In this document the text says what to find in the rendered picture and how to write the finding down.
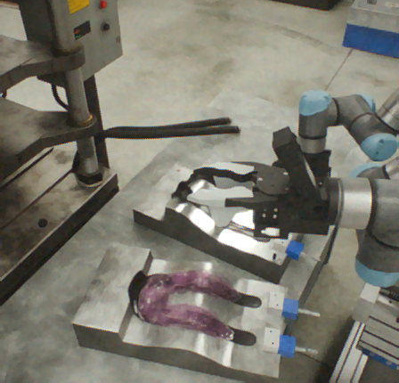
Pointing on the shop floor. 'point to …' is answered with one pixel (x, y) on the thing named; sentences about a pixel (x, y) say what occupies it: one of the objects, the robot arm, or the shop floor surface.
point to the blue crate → (371, 40)
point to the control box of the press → (91, 8)
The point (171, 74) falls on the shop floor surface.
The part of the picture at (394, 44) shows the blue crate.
